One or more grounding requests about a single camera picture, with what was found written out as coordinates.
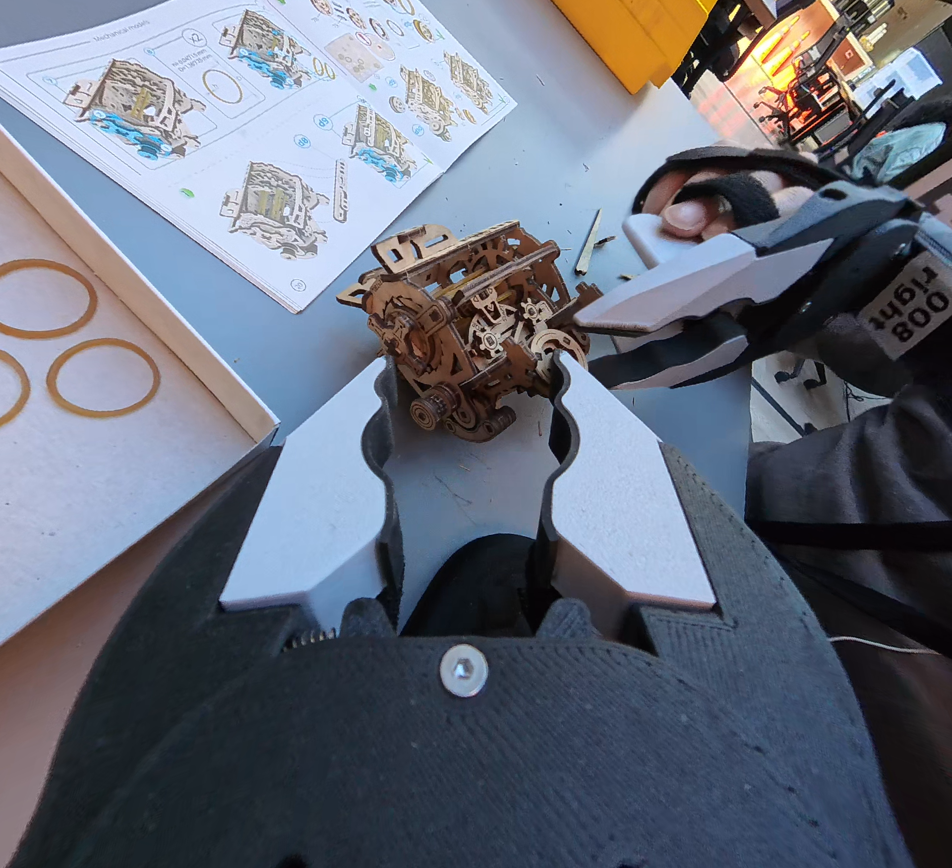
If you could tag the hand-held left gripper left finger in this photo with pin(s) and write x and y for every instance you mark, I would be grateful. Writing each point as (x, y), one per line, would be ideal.
(312, 511)

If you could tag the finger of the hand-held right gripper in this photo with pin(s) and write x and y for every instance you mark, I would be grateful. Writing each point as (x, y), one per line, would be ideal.
(706, 280)
(692, 366)

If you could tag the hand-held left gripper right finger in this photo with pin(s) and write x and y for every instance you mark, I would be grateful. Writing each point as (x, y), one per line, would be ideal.
(625, 511)

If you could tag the wooden mechanical model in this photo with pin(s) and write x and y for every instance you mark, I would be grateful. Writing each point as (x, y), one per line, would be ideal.
(461, 318)

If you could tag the person's right hand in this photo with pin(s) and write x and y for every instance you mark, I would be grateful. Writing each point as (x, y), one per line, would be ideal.
(688, 216)

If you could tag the wooden stick offcut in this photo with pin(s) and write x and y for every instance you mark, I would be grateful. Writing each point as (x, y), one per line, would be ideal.
(587, 243)

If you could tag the black office chair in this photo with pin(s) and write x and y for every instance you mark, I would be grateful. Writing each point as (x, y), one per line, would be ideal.
(803, 102)

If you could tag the person's dark clothing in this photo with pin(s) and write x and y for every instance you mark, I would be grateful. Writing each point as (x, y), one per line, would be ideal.
(855, 474)

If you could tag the white cardboard box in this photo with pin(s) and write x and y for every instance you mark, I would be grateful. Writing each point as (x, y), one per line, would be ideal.
(111, 496)

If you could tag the loose tan rubber bands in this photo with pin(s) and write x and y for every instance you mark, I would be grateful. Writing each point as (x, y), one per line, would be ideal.
(102, 341)

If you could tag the white instruction booklet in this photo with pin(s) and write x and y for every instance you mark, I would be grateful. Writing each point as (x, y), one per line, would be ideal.
(297, 139)

